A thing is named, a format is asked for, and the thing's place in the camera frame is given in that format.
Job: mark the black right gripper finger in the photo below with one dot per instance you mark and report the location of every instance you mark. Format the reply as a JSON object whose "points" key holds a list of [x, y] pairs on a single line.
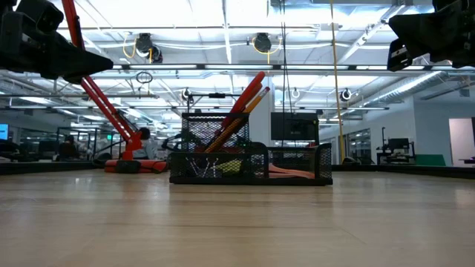
{"points": [[397, 55], [419, 33]]}

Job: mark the yellow pencil with red eraser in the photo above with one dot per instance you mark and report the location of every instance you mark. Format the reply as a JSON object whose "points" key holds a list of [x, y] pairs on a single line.
{"points": [[256, 102]]}

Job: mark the pink sticky note pad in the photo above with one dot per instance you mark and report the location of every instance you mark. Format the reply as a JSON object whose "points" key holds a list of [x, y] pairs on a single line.
{"points": [[293, 171], [278, 175]]}

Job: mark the black mesh desk organizer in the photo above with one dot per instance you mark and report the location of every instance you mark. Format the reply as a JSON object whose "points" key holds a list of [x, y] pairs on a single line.
{"points": [[241, 181]]}

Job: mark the person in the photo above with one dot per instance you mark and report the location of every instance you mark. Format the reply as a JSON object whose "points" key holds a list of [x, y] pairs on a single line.
{"points": [[148, 148], [69, 150]]}

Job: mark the blue lit screen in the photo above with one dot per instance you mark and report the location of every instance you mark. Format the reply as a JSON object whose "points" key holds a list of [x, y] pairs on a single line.
{"points": [[3, 132]]}

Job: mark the black desk with monitor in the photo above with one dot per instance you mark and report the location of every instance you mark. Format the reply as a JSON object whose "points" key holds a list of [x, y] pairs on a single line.
{"points": [[398, 144]]}

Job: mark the green board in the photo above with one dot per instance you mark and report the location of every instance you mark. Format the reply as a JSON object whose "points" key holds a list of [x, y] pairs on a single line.
{"points": [[430, 160]]}

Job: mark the black monitor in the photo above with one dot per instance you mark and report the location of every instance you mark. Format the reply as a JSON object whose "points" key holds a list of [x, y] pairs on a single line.
{"points": [[295, 126]]}

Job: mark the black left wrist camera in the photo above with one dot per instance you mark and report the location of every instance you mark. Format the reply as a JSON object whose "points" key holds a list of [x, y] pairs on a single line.
{"points": [[41, 16]]}

